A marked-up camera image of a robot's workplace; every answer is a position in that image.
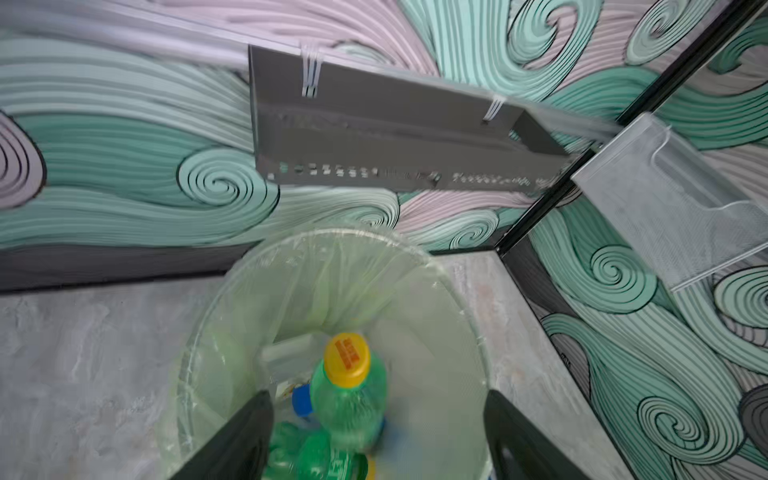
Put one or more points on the black wall tray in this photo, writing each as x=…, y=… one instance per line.
x=322, y=124

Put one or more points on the grey bin with green liner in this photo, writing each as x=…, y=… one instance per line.
x=334, y=279

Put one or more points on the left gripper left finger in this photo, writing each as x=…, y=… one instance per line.
x=240, y=449

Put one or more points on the black frame post right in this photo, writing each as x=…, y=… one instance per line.
x=733, y=19

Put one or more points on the blue label bottle blue cap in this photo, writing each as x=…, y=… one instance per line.
x=301, y=401

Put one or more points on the clear bottle white label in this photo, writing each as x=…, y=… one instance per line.
x=291, y=362

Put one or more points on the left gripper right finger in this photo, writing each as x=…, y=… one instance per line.
x=519, y=450

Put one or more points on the clear plastic wall holder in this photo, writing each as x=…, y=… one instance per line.
x=681, y=216

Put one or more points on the green soda bottle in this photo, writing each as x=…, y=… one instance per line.
x=349, y=393
x=296, y=453

